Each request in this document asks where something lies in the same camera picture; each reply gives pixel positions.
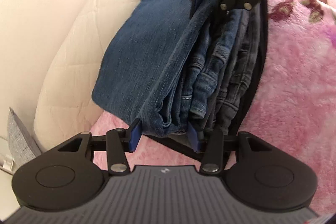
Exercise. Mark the grey pillow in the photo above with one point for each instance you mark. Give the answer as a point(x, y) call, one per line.
point(22, 145)

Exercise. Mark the pink rose blanket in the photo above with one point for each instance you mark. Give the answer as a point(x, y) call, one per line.
point(294, 105)

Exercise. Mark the cream padded headboard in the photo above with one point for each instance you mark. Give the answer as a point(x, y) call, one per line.
point(51, 51)

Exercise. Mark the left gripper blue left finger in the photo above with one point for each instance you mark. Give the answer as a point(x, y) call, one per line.
point(135, 132)

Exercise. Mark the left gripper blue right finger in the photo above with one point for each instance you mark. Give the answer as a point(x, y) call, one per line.
point(193, 138)

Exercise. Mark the folded dark jeans stack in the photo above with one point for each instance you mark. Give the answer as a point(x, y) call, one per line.
point(218, 85)

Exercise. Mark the blue denim jeans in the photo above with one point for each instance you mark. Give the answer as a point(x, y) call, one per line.
point(164, 64)

